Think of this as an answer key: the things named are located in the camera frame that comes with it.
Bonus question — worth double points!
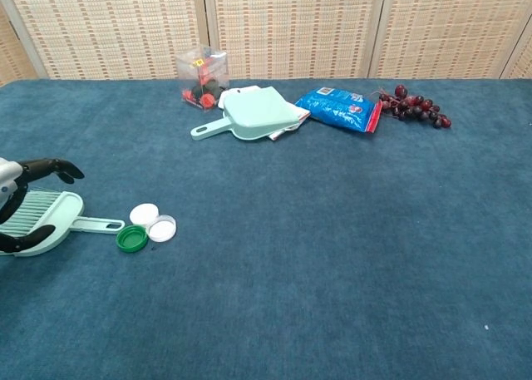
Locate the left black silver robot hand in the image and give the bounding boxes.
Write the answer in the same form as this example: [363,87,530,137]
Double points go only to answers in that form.
[0,157,85,254]

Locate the green bottle cap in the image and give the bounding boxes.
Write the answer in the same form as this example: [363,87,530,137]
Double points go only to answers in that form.
[116,225,150,254]

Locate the clear rimmed white bottle cap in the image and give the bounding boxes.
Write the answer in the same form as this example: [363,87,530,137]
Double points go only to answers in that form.
[145,214,178,243]

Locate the clear box with toy car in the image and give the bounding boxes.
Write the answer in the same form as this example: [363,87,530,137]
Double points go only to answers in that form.
[175,44,230,110]

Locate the mint green dustpan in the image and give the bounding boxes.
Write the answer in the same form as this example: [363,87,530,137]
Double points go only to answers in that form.
[190,86,301,142]

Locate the white red paper packet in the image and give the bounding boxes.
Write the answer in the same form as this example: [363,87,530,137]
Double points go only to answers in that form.
[218,85,312,141]

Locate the woven folding screen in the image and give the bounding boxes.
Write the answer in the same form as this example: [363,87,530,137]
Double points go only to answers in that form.
[0,0,532,87]

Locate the blue snack bag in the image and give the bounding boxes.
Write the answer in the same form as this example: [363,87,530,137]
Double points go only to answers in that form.
[294,86,383,134]

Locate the bunch of dark red grapes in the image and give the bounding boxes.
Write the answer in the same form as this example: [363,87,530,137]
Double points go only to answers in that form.
[369,84,453,129]

